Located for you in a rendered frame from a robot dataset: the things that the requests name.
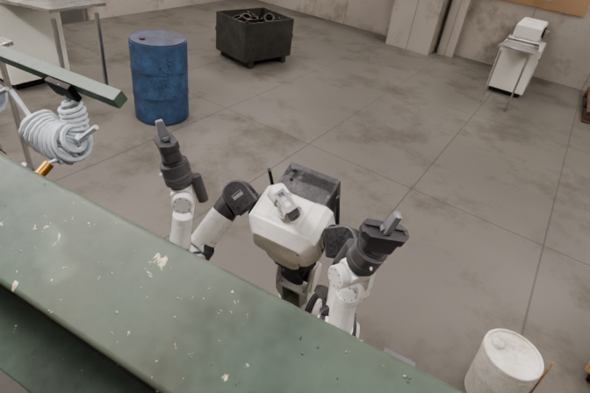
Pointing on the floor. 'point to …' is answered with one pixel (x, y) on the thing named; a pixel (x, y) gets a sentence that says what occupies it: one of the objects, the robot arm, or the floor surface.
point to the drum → (159, 75)
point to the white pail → (505, 364)
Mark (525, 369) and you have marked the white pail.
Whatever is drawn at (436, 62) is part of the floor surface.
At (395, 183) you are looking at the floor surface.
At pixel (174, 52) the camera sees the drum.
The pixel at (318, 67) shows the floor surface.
